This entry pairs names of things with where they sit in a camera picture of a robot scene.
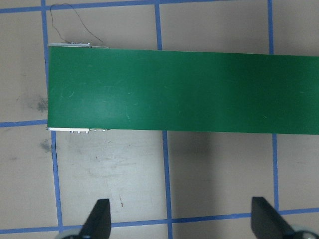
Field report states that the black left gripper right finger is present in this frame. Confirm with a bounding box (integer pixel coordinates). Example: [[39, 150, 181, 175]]
[[251, 197, 296, 239]]

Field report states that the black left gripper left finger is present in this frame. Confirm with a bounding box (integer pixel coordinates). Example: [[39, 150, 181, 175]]
[[78, 199, 111, 239]]

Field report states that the green conveyor belt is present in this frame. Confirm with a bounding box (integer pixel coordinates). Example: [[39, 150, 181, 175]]
[[47, 45, 319, 134]]

